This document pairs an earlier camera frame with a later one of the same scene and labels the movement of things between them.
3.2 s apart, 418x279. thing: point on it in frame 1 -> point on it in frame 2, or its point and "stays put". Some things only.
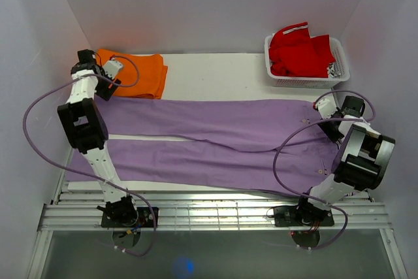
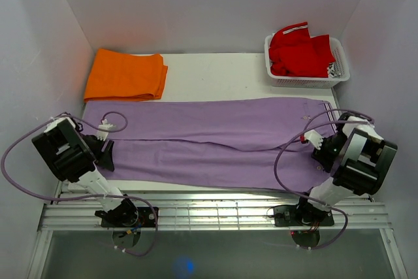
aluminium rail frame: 77,212 stays put
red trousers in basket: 292,52 stays put
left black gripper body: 102,90 -> 95,144
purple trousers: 283,144 stays put
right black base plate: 307,215 stays put
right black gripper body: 331,131 -> 330,148
